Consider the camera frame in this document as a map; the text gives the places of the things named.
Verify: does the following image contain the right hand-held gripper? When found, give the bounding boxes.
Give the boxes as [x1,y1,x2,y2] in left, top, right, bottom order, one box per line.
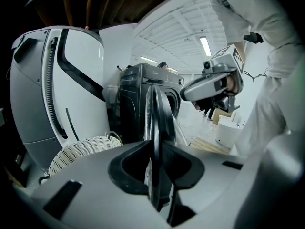
[180,45,246,114]

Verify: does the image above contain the fluorescent ceiling light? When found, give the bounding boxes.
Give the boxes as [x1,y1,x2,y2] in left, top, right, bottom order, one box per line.
[199,36,212,57]
[140,55,158,64]

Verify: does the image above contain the wooden slat board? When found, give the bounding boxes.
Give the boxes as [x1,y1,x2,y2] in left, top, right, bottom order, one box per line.
[190,136,231,155]

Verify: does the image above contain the black strap buckle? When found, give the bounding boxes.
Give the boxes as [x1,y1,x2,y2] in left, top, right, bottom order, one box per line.
[243,31,264,44]

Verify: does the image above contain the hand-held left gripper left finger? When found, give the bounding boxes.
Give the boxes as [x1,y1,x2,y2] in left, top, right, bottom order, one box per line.
[30,139,172,229]

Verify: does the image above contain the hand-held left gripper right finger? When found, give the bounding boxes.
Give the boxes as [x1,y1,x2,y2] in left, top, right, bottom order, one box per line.
[162,142,263,229]

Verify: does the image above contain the small cardboard box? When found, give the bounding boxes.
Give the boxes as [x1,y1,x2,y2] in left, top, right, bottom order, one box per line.
[212,108,236,125]

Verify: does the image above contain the large white grey machine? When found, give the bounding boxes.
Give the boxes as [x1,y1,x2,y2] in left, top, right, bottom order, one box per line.
[9,25,112,174]

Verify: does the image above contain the white wicker laundry basket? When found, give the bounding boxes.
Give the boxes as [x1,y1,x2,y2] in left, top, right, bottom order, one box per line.
[49,132,124,177]

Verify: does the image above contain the person's light trousers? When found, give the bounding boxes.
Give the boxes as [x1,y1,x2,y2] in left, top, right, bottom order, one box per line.
[234,56,305,157]

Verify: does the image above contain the person's right hand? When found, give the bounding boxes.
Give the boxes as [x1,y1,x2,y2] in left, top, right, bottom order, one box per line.
[225,76,236,93]

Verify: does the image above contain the black front-load drum machine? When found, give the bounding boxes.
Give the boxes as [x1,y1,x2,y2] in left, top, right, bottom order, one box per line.
[119,63,184,145]

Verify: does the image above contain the person's white shirt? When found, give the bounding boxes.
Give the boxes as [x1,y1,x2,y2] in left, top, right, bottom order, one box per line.
[207,0,305,78]

